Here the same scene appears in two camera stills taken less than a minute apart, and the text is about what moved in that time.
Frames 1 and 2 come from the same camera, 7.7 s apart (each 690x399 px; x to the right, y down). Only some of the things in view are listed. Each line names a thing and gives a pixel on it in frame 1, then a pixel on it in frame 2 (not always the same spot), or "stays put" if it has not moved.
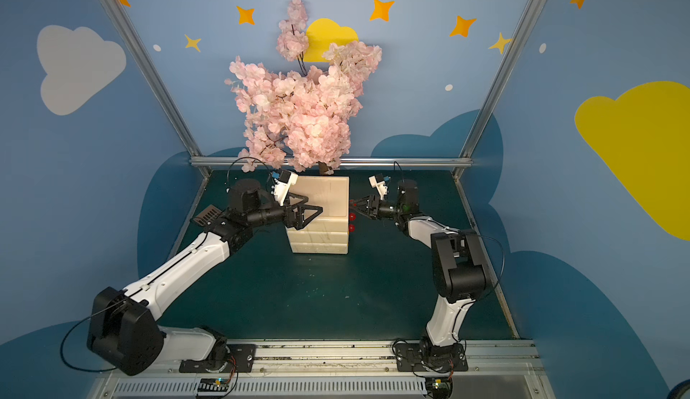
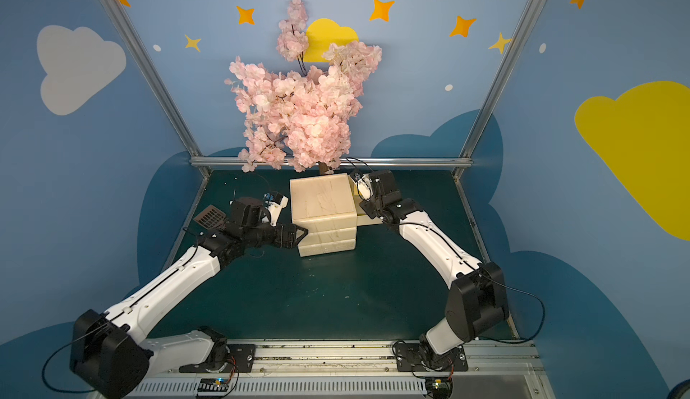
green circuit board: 213,385 stays put
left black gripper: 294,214 -> 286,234
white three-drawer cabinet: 327,232 stays put
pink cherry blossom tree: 301,119 stays put
